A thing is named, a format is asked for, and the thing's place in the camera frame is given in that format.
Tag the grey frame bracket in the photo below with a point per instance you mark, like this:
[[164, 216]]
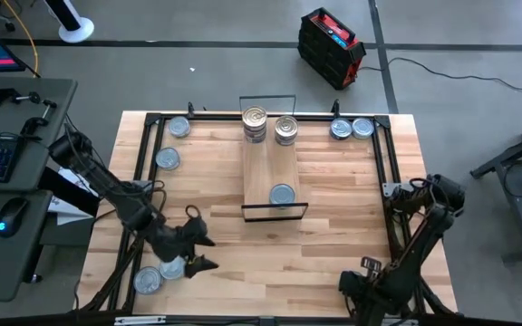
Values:
[[147, 185], [388, 189]]

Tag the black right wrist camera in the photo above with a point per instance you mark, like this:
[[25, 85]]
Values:
[[370, 266]]

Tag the black side table frame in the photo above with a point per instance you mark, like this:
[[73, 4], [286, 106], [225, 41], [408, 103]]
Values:
[[510, 181]]

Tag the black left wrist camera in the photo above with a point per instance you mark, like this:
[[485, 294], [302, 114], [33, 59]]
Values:
[[196, 226]]

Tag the wooden shelf with black frames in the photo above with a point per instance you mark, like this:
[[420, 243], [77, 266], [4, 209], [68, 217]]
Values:
[[265, 172]]

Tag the silver lid seafood can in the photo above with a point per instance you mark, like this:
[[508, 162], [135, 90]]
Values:
[[147, 280], [173, 269], [168, 158], [179, 127]]

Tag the red and black toolbox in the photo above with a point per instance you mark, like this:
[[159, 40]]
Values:
[[331, 50]]

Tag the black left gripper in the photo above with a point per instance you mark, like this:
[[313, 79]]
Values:
[[172, 244]]

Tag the black aluminium table frame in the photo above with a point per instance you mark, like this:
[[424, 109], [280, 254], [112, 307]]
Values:
[[225, 117]]

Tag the white paper sheets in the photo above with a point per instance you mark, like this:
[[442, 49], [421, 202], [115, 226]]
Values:
[[68, 213]]

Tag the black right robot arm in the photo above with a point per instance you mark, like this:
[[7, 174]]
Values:
[[424, 244]]

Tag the white pedestal stand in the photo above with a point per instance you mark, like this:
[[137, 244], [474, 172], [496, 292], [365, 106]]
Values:
[[76, 28]]

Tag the green label tuna can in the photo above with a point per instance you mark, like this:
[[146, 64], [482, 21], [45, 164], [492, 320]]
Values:
[[282, 194]]

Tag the silver pull-tab lid can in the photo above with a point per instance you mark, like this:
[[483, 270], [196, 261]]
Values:
[[341, 128]]

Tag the black computer mouse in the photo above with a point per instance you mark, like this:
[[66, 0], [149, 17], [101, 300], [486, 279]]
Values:
[[12, 216]]

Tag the silver plain lid can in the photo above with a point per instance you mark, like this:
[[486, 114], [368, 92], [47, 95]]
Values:
[[363, 128]]

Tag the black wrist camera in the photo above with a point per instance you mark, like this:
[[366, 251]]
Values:
[[370, 266], [196, 226]]

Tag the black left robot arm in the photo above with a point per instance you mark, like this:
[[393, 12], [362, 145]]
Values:
[[107, 185]]

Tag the silver rail bracket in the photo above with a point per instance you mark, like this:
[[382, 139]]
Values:
[[392, 322], [139, 320]]

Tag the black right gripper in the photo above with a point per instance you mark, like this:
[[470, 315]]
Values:
[[365, 294]]

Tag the black desk clamp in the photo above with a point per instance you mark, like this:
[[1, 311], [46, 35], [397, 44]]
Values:
[[7, 96], [34, 122]]

